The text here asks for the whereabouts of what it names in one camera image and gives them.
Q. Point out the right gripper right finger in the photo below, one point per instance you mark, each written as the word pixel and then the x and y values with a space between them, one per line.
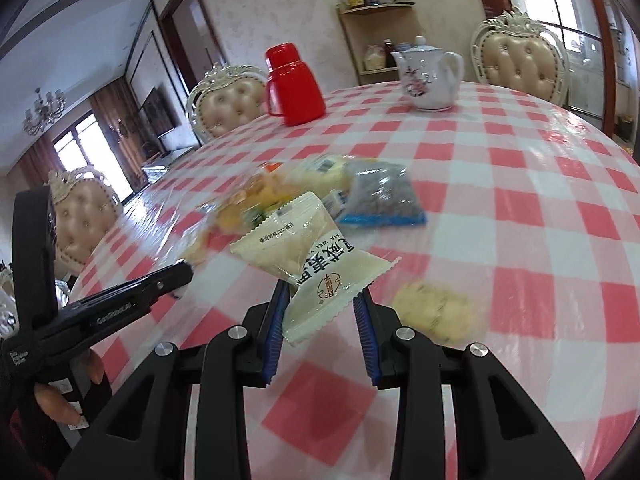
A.
pixel 500 431

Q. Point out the round cracker snack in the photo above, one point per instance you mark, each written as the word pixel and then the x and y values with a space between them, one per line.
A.
pixel 439 312

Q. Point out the wall television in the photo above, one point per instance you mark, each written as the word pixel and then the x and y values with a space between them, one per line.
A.
pixel 158 113

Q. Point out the beige tufted chair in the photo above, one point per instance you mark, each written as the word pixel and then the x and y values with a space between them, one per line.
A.
pixel 514 51
pixel 226 98
pixel 86 208

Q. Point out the red thermos jug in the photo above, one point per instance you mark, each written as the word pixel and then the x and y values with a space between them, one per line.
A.
pixel 292 92

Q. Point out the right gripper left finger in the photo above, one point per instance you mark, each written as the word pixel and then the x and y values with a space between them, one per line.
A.
pixel 141 433

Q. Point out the yellow orange snack packet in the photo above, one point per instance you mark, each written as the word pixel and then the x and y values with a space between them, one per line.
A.
pixel 253 197

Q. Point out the cream white snack packet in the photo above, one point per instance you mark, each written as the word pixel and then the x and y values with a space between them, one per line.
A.
pixel 301 244

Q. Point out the white floral teapot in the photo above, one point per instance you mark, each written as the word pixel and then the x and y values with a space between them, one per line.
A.
pixel 430 77

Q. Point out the ceiling chandelier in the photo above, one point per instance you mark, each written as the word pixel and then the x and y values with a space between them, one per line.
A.
pixel 45 112

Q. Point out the blue grey snack packet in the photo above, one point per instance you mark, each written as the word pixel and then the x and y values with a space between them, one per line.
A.
pixel 380 194

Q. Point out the wooden corner shelf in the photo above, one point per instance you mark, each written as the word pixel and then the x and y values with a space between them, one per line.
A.
pixel 367 28

